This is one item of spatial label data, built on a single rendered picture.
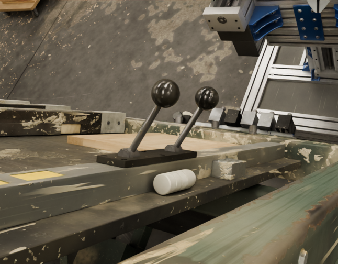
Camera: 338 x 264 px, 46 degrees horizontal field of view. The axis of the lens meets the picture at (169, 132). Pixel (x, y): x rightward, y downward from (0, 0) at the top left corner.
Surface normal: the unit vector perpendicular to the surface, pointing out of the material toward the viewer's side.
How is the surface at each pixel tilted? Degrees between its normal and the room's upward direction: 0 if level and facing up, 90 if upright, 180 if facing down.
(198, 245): 60
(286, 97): 0
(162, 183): 31
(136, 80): 0
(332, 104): 0
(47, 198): 90
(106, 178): 90
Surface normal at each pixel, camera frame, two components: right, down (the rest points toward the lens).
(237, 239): 0.09, -0.99
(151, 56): -0.41, -0.49
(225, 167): -0.53, -0.02
